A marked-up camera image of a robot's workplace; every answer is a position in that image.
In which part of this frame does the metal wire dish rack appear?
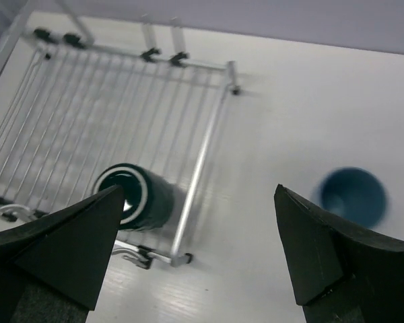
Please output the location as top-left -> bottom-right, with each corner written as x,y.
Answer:
0,1 -> 240,269

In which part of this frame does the dark green ceramic mug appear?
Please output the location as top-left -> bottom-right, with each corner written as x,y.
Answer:
91,163 -> 175,231

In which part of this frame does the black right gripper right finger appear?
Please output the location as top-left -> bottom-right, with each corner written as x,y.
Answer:
273,185 -> 404,322

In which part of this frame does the light blue plastic cup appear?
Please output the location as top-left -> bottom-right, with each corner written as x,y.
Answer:
309,166 -> 391,229

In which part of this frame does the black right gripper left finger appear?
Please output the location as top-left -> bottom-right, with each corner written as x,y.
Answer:
0,186 -> 123,322

